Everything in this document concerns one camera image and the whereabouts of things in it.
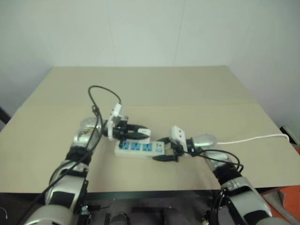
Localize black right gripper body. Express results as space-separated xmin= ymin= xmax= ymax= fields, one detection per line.
xmin=169 ymin=142 xmax=186 ymax=163

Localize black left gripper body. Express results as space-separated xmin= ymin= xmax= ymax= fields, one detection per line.
xmin=112 ymin=120 xmax=130 ymax=142

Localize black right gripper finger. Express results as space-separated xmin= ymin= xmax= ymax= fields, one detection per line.
xmin=152 ymin=154 xmax=176 ymax=163
xmin=157 ymin=137 xmax=173 ymax=147

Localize white charger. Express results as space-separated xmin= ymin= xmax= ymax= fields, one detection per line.
xmin=137 ymin=127 xmax=152 ymax=144

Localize white power strip blue sockets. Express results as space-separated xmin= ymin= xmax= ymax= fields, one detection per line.
xmin=114 ymin=139 xmax=166 ymax=159

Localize dark bar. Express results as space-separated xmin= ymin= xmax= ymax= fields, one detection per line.
xmin=0 ymin=106 xmax=13 ymax=126

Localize orange object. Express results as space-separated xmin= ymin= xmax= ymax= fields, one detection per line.
xmin=261 ymin=147 xmax=300 ymax=222

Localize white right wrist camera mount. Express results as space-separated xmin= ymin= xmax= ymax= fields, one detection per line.
xmin=169 ymin=125 xmax=188 ymax=153

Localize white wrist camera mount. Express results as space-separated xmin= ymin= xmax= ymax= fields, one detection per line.
xmin=106 ymin=103 xmax=129 ymax=142
xmin=169 ymin=125 xmax=188 ymax=153

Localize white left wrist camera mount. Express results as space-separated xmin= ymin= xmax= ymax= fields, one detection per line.
xmin=106 ymin=103 xmax=129 ymax=142

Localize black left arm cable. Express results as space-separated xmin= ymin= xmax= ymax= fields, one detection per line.
xmin=30 ymin=85 xmax=122 ymax=211

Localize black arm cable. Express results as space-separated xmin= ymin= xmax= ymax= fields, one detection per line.
xmin=30 ymin=85 xmax=122 ymax=211
xmin=185 ymin=150 xmax=245 ymax=173

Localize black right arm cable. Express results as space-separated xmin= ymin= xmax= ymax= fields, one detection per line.
xmin=185 ymin=150 xmax=245 ymax=173

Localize white power strip cable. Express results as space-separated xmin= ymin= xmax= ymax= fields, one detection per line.
xmin=217 ymin=133 xmax=290 ymax=145

